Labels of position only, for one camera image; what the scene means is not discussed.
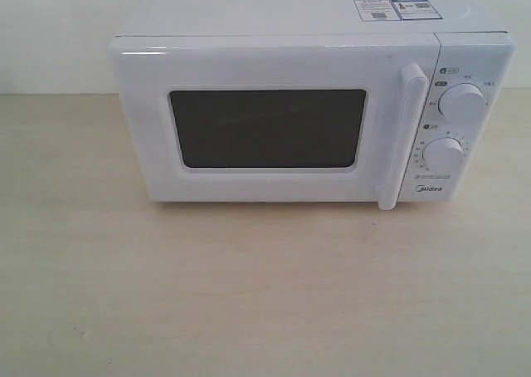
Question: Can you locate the white microwave door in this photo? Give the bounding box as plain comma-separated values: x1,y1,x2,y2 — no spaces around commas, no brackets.
110,34,441,209

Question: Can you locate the warning label sticker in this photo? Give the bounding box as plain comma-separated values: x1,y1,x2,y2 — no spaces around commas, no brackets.
354,0,442,22

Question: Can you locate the lower white timer knob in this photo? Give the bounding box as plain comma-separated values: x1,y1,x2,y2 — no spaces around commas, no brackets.
422,137,464,174

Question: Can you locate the white microwave oven body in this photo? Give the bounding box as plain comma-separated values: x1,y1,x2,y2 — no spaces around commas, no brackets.
112,0,514,203

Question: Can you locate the upper white power knob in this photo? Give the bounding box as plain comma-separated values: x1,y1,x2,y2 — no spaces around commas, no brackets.
438,83,486,124

